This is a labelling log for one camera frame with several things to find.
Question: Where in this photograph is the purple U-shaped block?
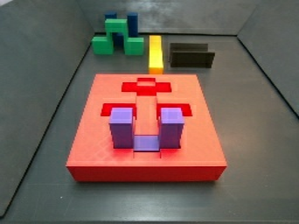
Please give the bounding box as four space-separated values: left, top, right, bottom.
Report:
107 108 184 152

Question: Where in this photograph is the black angled bracket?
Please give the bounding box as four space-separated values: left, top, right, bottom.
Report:
169 43 214 68

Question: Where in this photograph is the red slotted board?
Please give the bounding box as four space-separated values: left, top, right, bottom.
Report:
66 74 226 182

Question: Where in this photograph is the yellow long bar block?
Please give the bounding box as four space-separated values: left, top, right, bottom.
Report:
148 35 164 74

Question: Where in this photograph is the green arch-shaped block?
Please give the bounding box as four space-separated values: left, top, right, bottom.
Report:
90 18 144 55

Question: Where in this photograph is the blue U-shaped block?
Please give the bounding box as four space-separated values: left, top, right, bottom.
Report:
105 11 137 46

